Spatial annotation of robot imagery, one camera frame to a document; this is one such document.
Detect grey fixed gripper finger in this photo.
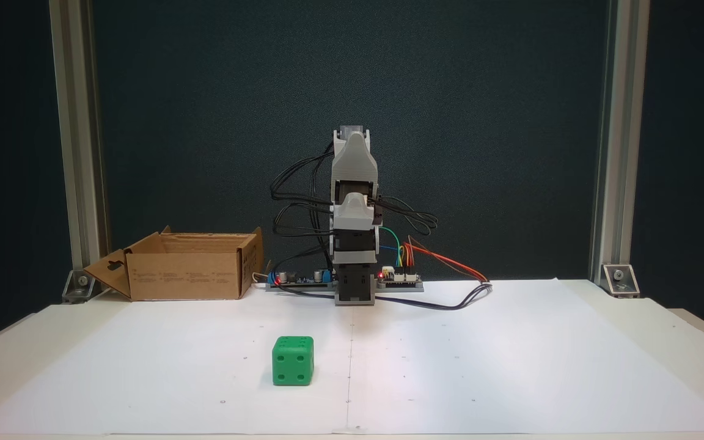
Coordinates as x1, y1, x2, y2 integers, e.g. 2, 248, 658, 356
333, 192, 381, 232

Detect blue circuit board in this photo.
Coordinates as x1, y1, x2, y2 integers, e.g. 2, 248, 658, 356
266, 267, 336, 292

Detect green dice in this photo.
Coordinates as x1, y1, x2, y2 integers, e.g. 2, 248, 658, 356
272, 335, 315, 387

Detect dark power cable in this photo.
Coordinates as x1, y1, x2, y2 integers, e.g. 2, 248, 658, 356
273, 281, 493, 312

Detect white circuit board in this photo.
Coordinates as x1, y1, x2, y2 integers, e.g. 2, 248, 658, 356
376, 265, 424, 292

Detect green jumper wire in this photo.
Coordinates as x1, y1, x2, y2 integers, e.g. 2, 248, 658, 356
379, 227, 403, 270

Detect aluminium frame post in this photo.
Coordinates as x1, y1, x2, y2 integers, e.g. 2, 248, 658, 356
589, 0, 650, 285
49, 0, 109, 289

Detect metal corner bracket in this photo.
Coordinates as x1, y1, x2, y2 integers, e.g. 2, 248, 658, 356
601, 263, 640, 299
61, 269, 97, 304

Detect red orange jumper wires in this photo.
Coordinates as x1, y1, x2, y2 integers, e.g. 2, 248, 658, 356
403, 235, 489, 284

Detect open cardboard box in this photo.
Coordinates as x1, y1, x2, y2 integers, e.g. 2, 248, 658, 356
83, 226, 265, 301

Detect black motor cable loop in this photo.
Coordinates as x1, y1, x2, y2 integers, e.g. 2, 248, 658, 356
378, 196, 439, 237
269, 142, 336, 293

